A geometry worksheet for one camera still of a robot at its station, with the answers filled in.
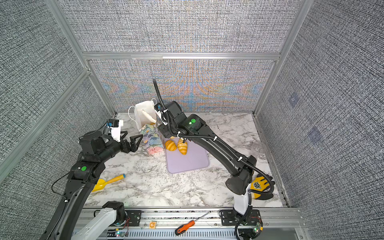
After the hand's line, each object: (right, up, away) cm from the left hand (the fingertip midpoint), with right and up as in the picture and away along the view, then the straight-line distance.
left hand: (134, 133), depth 70 cm
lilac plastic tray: (+29, -16, +24) cm, 41 cm away
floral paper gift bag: (+3, +1, +14) cm, 14 cm away
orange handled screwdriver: (+23, -44, 0) cm, 50 cm away
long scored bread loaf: (+21, -10, +25) cm, 34 cm away
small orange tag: (+8, -43, +1) cm, 44 cm away
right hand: (+14, +5, +4) cm, 16 cm away
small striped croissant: (+13, -9, +26) cm, 31 cm away
